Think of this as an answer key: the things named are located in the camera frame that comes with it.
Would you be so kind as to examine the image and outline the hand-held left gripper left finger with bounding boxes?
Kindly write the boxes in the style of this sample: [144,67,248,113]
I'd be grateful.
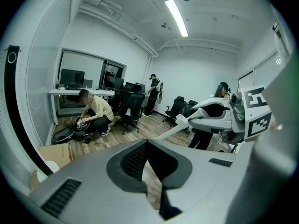
[28,138,164,224]

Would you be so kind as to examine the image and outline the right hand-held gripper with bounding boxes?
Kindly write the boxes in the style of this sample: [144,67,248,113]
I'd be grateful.
[187,85,274,145]

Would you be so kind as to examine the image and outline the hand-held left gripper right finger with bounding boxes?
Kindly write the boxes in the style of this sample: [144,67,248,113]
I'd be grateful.
[147,139,255,224]

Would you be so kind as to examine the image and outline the black office chair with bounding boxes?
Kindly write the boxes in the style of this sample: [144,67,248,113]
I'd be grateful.
[118,88,146,134]
[186,99,199,116]
[162,96,188,128]

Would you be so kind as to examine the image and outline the brown cardboard box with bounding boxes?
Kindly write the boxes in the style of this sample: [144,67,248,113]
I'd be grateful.
[29,143,76,191]

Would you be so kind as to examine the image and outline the black oval case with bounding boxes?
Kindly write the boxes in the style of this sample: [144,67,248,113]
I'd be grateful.
[52,126,76,143]

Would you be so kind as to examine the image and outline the black computer monitor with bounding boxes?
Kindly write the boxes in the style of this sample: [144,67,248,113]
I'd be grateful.
[105,75,125,91]
[124,81,146,93]
[60,68,85,89]

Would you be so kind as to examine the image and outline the white ceiling pipes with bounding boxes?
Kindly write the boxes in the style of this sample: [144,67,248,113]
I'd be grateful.
[78,3,160,57]

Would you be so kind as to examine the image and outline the long ceiling light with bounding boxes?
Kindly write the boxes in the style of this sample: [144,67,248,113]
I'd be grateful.
[164,0,189,38]

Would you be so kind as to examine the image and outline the white long desk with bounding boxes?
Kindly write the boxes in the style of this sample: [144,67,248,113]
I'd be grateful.
[48,88,150,126]

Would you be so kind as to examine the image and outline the dark glass window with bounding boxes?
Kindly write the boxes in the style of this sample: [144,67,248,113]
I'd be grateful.
[100,59,128,91]

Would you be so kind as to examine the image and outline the white window blind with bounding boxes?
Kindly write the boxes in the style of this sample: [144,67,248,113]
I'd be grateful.
[59,48,105,89]

